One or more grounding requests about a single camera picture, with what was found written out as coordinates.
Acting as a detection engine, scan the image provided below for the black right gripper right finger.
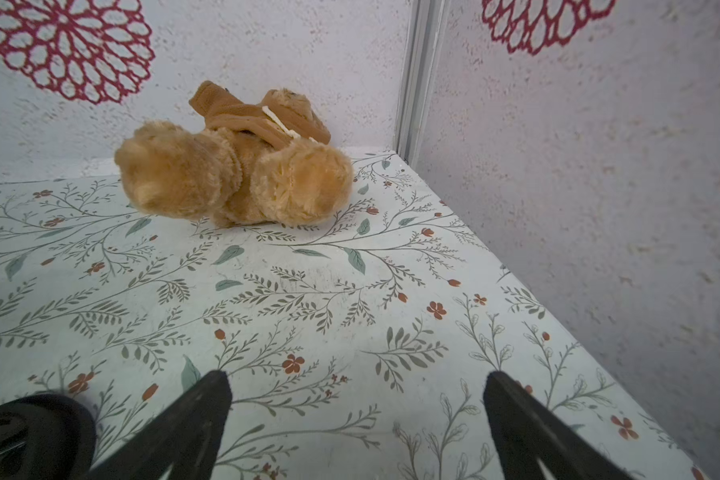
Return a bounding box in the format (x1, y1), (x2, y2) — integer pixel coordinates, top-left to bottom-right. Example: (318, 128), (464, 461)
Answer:
(483, 371), (630, 480)

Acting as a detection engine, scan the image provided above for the black plastic cup lid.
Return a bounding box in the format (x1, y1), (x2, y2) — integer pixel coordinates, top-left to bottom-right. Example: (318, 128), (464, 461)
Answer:
(0, 394), (96, 480)

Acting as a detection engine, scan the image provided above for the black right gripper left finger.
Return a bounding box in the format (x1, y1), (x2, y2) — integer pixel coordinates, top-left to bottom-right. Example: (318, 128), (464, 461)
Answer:
(86, 370), (232, 479)

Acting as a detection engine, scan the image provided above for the brown teddy bear plush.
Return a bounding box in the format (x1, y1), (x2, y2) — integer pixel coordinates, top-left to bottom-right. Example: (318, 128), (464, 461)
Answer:
(114, 81), (354, 228)

